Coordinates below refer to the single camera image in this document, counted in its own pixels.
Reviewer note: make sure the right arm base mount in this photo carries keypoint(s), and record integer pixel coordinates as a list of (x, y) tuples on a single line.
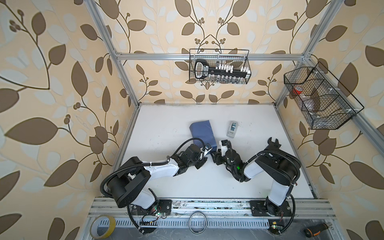
[(268, 209)]

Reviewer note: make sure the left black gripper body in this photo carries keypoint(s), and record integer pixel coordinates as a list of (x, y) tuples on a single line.
[(198, 162)]

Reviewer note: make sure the wire basket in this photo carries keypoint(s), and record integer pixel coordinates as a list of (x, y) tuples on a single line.
[(326, 103), (235, 57)]

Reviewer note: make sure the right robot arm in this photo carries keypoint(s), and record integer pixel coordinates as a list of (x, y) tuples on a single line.
[(284, 168)]

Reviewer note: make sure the orange handled screwdriver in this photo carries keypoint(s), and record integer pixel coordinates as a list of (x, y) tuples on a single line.
[(316, 230)]

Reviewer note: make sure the blue wrapping paper sheet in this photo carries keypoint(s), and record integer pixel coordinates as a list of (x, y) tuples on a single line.
[(203, 130)]

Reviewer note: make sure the black adjustable wrench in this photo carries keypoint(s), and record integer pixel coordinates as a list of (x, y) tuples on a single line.
[(273, 145)]

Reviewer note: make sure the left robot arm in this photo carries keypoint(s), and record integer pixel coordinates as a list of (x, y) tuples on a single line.
[(127, 184)]

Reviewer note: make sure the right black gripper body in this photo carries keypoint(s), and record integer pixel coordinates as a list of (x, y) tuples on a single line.
[(230, 168)]

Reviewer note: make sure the black socket set holder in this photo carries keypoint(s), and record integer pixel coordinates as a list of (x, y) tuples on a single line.
[(202, 69)]

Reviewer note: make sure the back wire basket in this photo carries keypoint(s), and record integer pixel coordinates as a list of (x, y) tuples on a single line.
[(235, 57)]

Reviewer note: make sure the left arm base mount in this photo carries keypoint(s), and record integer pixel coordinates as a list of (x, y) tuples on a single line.
[(162, 208)]

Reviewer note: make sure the yellow tape roll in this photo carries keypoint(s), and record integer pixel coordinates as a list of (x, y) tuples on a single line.
[(102, 227)]

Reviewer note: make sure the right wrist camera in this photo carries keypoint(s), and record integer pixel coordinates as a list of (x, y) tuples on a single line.
[(225, 146)]

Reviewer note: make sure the right wire basket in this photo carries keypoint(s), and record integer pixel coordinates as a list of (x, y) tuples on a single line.
[(326, 103)]

